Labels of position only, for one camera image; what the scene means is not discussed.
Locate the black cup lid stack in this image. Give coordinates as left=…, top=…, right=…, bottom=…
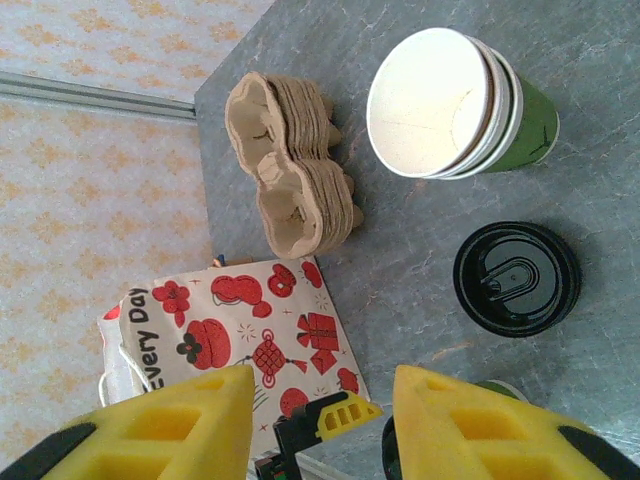
left=452, top=221, right=581, bottom=339

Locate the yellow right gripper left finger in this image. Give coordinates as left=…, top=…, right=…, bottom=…
left=0, top=363, right=256, bottom=480

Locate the brown pulp cup carrier stack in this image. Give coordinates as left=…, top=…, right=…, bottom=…
left=224, top=72, right=365, bottom=260

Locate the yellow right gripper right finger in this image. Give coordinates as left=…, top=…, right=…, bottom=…
left=392, top=364, right=640, bottom=480

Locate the red white printed paper bag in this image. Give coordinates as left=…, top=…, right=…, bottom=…
left=96, top=255, right=375, bottom=466

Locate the aluminium frame post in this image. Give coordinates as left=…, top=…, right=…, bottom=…
left=0, top=69, right=197, bottom=121

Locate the green paper cup stack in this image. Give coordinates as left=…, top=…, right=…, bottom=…
left=366, top=27, right=560, bottom=180

